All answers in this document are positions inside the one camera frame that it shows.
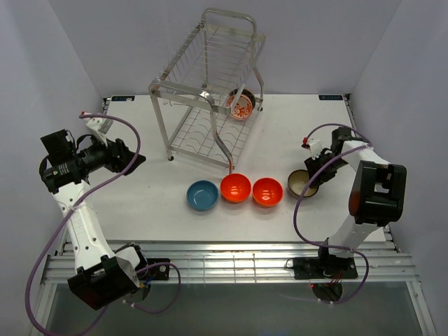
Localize orange plastic bowl right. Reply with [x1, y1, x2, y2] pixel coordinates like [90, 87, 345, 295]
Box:
[252, 177, 284, 207]

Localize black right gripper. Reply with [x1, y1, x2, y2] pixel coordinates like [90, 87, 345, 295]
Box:
[304, 153, 349, 188]

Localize steel wire dish rack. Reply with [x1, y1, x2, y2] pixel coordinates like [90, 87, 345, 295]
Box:
[148, 8, 265, 173]

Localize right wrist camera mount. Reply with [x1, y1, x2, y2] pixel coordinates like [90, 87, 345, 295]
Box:
[302, 137, 323, 159]

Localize blue ceramic bowl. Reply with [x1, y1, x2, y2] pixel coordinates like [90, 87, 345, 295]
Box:
[186, 180, 219, 211]

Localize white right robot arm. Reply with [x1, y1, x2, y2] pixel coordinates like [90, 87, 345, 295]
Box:
[292, 123, 407, 280]

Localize orange plastic bowl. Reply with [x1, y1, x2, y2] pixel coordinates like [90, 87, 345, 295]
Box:
[252, 177, 284, 207]
[220, 173, 252, 203]

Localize orange plastic bowl left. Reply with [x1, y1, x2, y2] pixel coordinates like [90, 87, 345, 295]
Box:
[220, 173, 252, 203]

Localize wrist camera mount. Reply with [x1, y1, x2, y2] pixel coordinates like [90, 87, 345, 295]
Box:
[302, 137, 323, 159]
[80, 111, 113, 144]

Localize aluminium table frame rails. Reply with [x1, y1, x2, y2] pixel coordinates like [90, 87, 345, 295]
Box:
[27, 94, 438, 336]

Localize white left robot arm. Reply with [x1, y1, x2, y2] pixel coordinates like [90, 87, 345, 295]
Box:
[39, 129, 163, 310]

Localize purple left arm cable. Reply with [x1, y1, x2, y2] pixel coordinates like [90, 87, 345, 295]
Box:
[24, 111, 182, 333]

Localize white orange patterned bowl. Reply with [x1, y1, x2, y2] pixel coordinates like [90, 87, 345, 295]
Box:
[230, 89, 256, 120]

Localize brown cream-inside bowl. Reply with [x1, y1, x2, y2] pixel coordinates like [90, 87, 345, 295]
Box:
[287, 169, 309, 198]

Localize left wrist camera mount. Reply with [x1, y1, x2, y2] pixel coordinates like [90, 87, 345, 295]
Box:
[80, 111, 113, 144]

